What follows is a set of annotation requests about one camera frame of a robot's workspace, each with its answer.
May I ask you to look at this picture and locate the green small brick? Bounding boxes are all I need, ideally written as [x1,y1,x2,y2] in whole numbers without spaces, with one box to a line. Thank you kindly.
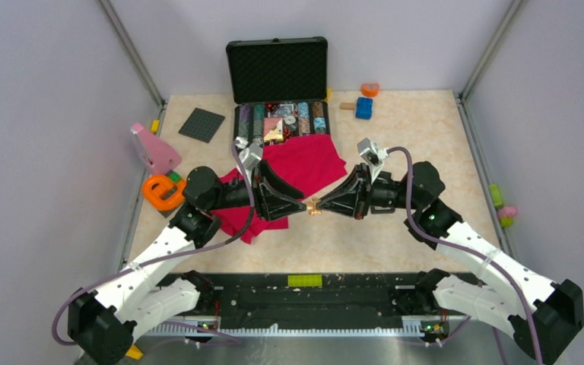
[168,171,182,183]

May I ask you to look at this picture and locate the lime green lego brick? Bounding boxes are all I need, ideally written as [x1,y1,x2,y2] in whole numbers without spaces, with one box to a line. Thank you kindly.
[287,275,323,287]

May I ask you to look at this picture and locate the blue toy mallet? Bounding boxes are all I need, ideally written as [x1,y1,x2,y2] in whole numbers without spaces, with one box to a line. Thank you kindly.
[339,97,373,120]

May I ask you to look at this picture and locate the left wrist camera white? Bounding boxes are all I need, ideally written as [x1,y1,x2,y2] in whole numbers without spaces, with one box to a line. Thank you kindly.
[239,143,263,174]

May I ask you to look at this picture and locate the yellow wedge block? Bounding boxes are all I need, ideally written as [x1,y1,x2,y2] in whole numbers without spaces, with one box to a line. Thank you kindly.
[125,345,144,360]

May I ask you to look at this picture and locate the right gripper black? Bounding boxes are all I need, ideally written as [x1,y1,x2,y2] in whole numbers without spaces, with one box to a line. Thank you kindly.
[316,163,420,221]

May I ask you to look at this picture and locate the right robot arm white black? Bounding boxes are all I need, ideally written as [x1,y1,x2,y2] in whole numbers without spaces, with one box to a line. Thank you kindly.
[316,161,584,364]

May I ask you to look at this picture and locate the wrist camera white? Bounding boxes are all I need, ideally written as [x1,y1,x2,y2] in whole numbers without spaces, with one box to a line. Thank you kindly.
[357,138,388,168]
[239,143,263,174]

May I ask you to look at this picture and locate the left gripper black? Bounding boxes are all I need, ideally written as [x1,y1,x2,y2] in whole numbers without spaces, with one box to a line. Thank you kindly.
[208,159,306,221]

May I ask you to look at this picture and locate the black poker chip case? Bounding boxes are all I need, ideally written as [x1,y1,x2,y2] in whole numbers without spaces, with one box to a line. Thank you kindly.
[225,36,332,142]

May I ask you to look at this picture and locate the small yellow block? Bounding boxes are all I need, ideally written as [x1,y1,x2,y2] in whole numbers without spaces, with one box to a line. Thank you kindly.
[151,119,160,135]

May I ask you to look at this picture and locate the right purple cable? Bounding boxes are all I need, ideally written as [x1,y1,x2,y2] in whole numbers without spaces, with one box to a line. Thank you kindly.
[385,146,545,365]

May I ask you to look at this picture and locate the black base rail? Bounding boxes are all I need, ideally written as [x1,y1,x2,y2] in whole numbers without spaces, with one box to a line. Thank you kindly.
[180,271,461,330]

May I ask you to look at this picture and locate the green pink toy blocks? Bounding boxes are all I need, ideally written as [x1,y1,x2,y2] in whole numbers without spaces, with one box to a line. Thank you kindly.
[488,184,518,228]

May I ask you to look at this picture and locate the dark grey lego baseplate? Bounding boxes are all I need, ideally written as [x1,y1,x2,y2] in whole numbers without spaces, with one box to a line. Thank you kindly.
[178,108,225,144]

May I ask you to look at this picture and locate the magenta red garment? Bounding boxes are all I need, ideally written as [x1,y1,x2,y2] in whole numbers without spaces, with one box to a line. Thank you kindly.
[214,135,346,244]

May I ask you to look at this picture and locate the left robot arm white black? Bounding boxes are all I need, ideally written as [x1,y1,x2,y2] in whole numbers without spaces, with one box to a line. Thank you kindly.
[67,160,306,364]

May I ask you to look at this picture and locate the pink plastic stand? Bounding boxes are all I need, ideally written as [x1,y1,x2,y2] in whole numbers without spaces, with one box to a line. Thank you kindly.
[130,123,182,175]

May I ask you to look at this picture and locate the gold orange brooch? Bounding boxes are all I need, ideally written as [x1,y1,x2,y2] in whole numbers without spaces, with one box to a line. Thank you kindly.
[306,197,322,216]

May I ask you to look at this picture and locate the orange plastic ring toy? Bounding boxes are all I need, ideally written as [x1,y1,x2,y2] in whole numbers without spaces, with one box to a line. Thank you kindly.
[141,175,186,212]

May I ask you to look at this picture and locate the orange tape dispenser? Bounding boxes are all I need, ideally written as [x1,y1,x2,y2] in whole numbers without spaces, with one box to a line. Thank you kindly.
[360,83,380,98]

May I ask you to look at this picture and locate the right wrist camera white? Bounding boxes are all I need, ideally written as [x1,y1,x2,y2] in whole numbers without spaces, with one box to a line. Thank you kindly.
[357,138,388,168]

